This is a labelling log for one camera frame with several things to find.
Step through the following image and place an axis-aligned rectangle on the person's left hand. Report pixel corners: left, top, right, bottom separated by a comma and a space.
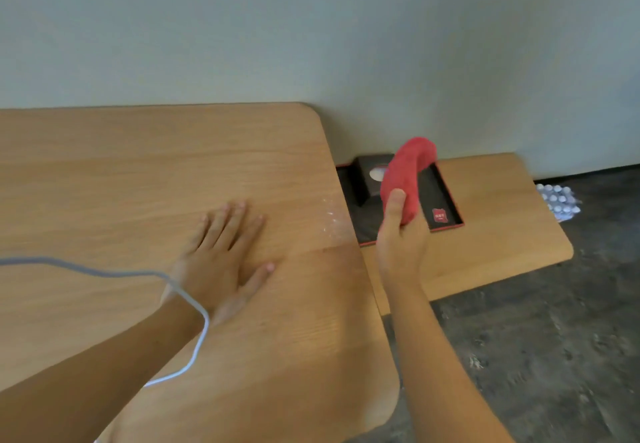
164, 201, 276, 327

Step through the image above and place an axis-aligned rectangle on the person's right hand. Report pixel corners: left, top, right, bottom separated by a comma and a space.
375, 189, 431, 292

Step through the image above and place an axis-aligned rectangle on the red cloth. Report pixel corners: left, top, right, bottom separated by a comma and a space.
380, 137, 439, 227

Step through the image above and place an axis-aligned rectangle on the person's left forearm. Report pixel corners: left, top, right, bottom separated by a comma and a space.
0, 294, 212, 443

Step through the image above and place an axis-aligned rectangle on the person's right forearm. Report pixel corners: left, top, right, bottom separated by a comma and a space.
385, 282, 516, 443

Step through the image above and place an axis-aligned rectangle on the flat black box red edge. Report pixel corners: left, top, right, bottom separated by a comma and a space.
336, 154, 465, 247

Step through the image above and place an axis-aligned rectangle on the small black box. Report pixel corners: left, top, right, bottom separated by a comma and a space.
353, 154, 396, 207

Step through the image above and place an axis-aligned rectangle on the low wooden side table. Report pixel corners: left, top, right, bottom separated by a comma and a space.
361, 153, 575, 316

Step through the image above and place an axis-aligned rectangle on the pack of white-capped bottles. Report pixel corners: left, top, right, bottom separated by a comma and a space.
535, 184, 582, 222

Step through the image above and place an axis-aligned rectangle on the white cable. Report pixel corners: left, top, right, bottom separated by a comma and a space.
0, 257, 211, 388

